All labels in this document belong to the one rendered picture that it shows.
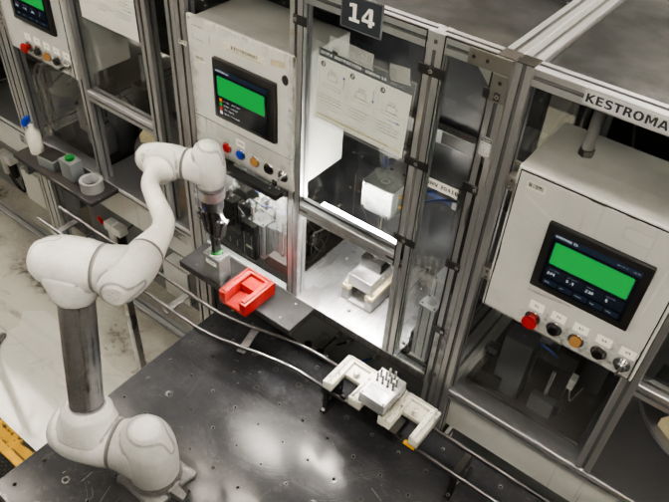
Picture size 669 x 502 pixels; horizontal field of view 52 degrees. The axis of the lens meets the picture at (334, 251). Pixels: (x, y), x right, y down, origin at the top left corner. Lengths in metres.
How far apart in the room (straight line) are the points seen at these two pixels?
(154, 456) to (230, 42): 1.21
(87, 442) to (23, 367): 1.51
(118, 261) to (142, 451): 0.59
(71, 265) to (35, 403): 1.73
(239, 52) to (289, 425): 1.22
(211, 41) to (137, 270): 0.75
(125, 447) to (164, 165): 0.85
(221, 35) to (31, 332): 2.15
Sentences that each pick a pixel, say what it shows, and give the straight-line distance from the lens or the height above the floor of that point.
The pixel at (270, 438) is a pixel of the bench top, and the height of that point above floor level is 0.68.
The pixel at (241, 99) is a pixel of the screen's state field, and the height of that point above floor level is 1.64.
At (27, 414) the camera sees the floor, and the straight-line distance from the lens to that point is 3.49.
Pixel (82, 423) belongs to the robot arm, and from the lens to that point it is 2.18.
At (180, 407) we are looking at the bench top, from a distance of 2.50.
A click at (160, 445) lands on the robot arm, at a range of 2.13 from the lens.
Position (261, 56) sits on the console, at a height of 1.79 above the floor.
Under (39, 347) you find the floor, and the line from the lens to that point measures 3.73.
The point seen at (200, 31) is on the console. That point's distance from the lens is 2.19.
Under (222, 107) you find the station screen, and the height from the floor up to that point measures 1.58.
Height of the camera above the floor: 2.70
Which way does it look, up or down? 42 degrees down
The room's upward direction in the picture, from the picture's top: 4 degrees clockwise
